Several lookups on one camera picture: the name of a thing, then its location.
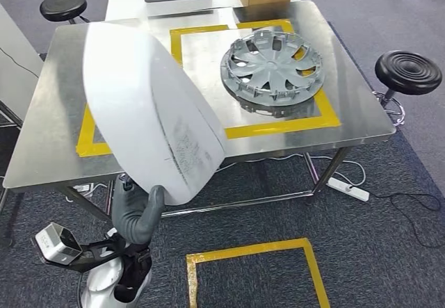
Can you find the black stool chrome base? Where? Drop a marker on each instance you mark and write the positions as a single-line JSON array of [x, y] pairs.
[[62, 5], [408, 71]]

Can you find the large yellow tape rectangle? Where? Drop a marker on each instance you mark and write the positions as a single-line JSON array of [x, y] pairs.
[[277, 128]]

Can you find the white power strip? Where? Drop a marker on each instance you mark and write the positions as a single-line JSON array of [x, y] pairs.
[[348, 189], [81, 188]]

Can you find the white curved plastic part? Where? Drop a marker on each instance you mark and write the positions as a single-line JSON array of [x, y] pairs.
[[139, 112]]

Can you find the grey wheel hubcap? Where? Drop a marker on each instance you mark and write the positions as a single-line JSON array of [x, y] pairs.
[[274, 66]]

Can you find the steel workbench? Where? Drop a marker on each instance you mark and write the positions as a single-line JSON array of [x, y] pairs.
[[52, 126]]

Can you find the yellow floor tape marking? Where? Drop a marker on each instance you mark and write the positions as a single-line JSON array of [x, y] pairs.
[[243, 250]]

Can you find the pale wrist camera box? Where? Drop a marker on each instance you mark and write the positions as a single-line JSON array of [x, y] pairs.
[[55, 243]]

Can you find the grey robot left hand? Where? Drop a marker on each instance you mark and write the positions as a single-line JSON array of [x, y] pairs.
[[133, 218]]

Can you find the small yellow tape rectangle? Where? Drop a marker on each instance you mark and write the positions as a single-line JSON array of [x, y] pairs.
[[87, 144]]

